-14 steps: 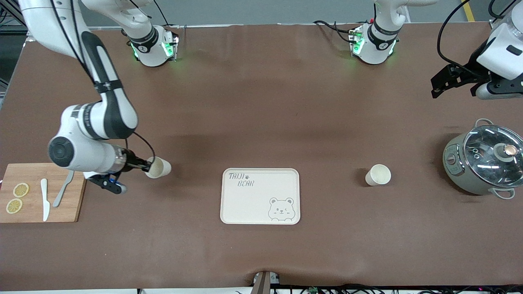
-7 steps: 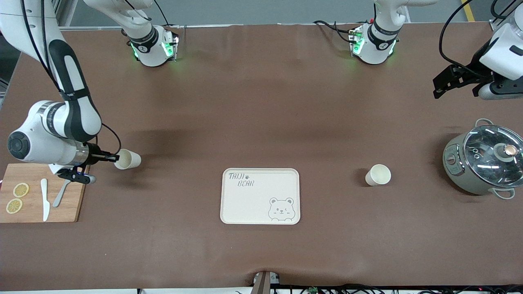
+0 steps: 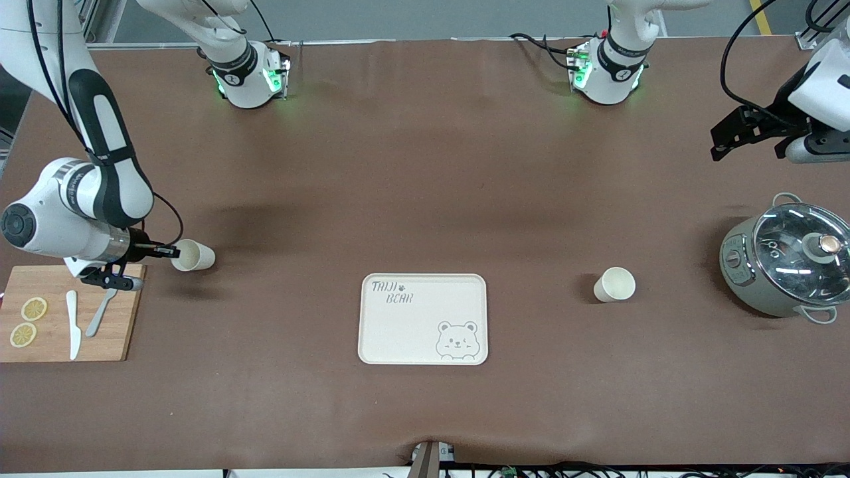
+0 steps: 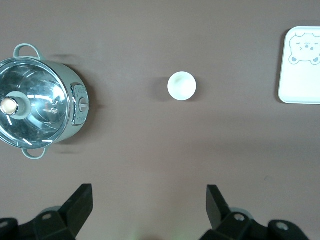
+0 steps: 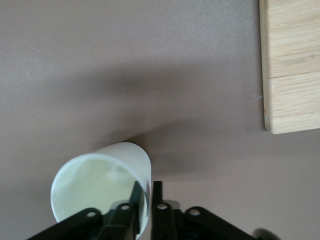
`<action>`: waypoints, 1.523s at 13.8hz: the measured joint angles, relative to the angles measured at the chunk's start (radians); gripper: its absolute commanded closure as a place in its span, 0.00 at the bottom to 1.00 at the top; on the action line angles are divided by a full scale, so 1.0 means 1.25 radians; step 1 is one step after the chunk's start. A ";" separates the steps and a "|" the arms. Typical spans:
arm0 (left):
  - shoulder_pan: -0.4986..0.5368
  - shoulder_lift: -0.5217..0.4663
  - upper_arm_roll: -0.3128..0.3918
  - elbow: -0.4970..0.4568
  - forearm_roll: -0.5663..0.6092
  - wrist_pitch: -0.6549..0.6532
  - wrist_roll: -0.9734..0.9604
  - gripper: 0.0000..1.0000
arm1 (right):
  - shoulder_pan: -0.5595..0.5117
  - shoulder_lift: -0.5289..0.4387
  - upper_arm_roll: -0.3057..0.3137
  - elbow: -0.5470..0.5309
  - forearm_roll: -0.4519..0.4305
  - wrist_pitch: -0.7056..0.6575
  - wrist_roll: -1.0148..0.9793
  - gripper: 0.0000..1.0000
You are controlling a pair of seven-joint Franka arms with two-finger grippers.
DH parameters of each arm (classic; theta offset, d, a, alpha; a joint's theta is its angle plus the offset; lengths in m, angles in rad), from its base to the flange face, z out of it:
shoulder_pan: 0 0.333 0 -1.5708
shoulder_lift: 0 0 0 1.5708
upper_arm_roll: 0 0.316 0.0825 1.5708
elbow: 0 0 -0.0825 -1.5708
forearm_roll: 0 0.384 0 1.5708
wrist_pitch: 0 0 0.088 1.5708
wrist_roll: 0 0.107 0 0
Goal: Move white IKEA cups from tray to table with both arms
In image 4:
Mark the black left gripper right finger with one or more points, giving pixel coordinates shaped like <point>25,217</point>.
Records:
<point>220,217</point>

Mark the glass pot lid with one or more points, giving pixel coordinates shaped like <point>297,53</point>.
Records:
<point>42,82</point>

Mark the grey-green electric cooking pot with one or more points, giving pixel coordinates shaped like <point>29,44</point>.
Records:
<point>75,72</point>

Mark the white IKEA cup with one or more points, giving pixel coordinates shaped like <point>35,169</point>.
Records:
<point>182,85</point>

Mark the white tray with bear print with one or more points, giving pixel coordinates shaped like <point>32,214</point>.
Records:
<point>300,85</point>

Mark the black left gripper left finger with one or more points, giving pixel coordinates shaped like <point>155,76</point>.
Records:
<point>77,212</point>

